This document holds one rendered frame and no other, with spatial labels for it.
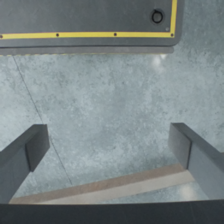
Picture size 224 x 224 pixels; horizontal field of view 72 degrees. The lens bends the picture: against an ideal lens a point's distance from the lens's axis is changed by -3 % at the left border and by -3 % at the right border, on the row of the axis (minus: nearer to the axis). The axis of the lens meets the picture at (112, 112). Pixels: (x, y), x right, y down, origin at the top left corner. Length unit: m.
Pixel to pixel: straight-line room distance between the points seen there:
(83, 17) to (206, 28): 0.62
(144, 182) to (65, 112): 0.51
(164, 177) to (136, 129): 0.32
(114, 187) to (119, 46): 0.51
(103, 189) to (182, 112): 0.56
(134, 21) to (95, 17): 0.11
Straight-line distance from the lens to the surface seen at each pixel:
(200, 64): 0.92
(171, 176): 0.69
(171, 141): 0.16
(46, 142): 0.17
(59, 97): 0.85
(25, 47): 0.54
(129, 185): 0.68
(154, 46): 0.50
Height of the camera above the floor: 0.80
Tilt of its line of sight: 73 degrees down
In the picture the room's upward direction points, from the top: 176 degrees clockwise
